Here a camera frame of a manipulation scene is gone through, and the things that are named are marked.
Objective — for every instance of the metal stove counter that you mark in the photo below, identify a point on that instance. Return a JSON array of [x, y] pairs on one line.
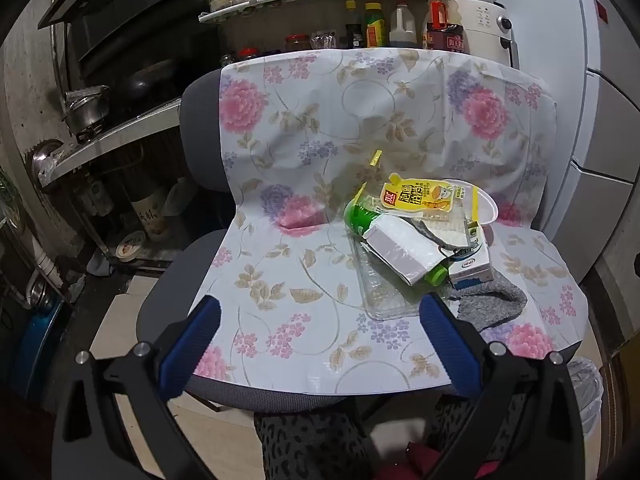
[[115, 132]]

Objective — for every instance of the white ceramic jar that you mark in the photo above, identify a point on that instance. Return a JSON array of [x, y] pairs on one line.
[[150, 212]]

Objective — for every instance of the yellow sauce packet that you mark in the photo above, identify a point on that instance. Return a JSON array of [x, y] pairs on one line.
[[425, 195]]

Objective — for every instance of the steel pan lid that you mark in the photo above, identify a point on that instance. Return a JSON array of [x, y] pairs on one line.
[[44, 160]]

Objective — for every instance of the grey office chair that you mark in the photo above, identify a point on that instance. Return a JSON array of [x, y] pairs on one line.
[[200, 125]]

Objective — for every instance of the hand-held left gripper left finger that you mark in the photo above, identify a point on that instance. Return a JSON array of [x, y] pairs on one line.
[[192, 345]]

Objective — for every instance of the small patterned bowl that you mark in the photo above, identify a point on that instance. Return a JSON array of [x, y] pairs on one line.
[[131, 246]]

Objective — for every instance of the green plastic tea bottle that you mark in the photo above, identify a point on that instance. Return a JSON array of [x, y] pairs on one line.
[[357, 220]]

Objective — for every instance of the dark yellow cap bottle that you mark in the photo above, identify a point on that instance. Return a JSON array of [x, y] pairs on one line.
[[354, 30]]

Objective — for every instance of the black range hood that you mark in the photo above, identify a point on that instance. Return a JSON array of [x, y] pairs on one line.
[[125, 10]]

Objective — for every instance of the white milk carton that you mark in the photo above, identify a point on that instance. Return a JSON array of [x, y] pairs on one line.
[[470, 265]]

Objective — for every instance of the white disposable bowl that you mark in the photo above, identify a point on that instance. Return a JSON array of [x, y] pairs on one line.
[[487, 207]]

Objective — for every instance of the clear plastic tray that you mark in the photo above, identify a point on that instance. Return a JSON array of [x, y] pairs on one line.
[[385, 295]]

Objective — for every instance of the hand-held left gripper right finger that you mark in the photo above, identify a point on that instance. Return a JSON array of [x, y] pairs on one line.
[[450, 345]]

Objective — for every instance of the black wok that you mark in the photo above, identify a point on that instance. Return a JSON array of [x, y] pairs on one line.
[[147, 80]]

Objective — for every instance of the small red lid jar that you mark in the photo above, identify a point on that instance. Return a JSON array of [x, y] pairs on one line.
[[248, 53]]

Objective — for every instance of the white paper pack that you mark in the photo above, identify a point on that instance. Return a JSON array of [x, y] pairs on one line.
[[405, 252]]

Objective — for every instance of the white kitchen appliance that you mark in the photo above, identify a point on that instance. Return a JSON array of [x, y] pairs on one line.
[[482, 25]]

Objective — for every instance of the small yellow sachet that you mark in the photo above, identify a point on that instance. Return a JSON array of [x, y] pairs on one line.
[[376, 159]]

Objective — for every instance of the steel pot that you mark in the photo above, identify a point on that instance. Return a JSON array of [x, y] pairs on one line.
[[87, 110]]

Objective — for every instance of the grey knitted cloth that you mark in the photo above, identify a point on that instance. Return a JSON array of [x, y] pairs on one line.
[[490, 305]]

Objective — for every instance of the person's patterned trouser leg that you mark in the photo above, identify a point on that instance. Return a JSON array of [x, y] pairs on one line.
[[310, 445]]

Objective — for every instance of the yellow green seasoning bottle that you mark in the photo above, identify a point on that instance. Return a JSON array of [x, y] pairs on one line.
[[375, 27]]

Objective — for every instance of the white refrigerator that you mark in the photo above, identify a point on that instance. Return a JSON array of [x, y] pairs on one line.
[[565, 85]]

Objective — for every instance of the clear plastic bag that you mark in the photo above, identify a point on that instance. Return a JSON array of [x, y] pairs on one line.
[[587, 390]]

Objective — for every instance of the floral printed cloth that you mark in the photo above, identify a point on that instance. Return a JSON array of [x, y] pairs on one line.
[[300, 160]]

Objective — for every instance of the blue container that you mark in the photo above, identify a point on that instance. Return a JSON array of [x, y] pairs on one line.
[[35, 345]]

